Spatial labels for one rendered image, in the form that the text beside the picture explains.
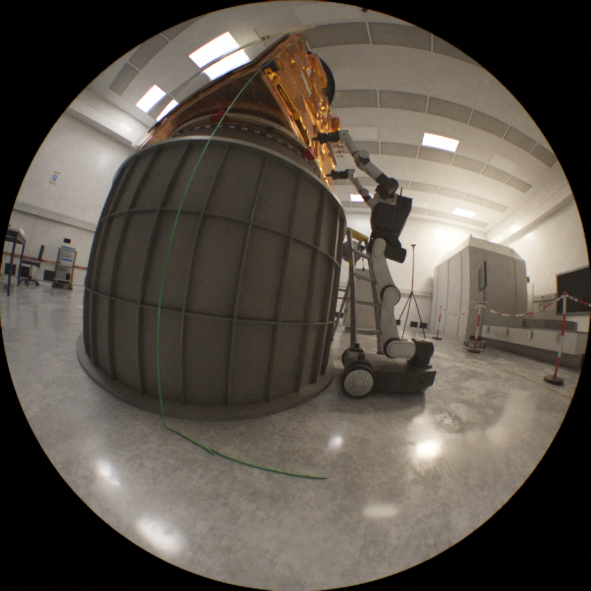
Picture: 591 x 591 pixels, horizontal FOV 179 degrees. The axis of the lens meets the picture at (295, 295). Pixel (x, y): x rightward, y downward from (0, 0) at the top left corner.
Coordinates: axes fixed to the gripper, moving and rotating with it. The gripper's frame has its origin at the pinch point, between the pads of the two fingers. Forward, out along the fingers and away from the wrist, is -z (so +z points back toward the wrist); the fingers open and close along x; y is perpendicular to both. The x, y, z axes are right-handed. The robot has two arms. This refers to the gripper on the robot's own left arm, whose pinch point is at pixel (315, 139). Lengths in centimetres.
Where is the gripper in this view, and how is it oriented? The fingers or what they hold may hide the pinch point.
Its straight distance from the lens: 167.2
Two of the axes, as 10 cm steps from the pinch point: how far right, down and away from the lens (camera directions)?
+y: 1.4, -9.9, 0.4
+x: 3.5, 0.9, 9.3
